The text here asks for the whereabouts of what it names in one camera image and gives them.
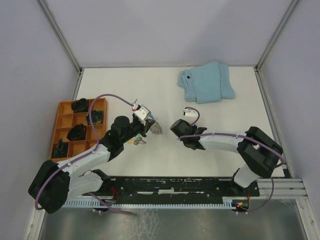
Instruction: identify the orange compartment tray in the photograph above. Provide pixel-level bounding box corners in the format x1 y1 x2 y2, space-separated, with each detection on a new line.
50 98 108 162

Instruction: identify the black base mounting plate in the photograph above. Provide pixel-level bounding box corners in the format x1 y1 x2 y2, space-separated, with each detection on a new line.
95 176 260 197

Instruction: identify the green blue coiled strap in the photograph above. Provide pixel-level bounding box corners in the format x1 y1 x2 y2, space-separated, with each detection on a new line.
86 109 104 126

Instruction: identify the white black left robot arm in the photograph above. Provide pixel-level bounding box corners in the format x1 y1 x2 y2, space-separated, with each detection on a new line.
28 115 156 214

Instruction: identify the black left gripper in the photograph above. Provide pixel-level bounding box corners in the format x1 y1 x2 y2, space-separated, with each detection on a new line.
121 117 155 144

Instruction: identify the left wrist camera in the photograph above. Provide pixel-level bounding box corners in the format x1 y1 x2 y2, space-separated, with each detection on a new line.
133 105 151 124

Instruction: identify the black coiled strap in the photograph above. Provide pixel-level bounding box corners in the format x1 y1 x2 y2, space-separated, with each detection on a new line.
71 98 90 112
66 124 88 141
51 139 70 159

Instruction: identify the white slotted cable duct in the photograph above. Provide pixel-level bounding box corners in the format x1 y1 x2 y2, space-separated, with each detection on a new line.
61 197 238 208

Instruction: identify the key with red tag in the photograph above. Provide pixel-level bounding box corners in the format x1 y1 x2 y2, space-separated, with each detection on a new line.
132 99 139 112

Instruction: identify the black coiled strap bottom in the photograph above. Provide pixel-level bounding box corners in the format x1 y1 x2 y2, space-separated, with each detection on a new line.
66 124 88 141

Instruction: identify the aluminium frame rail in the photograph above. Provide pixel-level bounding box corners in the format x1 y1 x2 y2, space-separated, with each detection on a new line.
254 0 320 179

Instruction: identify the key with green tag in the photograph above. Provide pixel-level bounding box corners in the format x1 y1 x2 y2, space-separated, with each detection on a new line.
135 134 143 142

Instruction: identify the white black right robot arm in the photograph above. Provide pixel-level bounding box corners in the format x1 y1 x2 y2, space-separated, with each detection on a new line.
170 119 285 196

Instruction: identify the light blue folded cloth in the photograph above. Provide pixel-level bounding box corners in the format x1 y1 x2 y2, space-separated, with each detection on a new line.
177 61 236 104

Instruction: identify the black coiled strap top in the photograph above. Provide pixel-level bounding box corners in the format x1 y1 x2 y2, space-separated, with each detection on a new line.
71 98 90 112

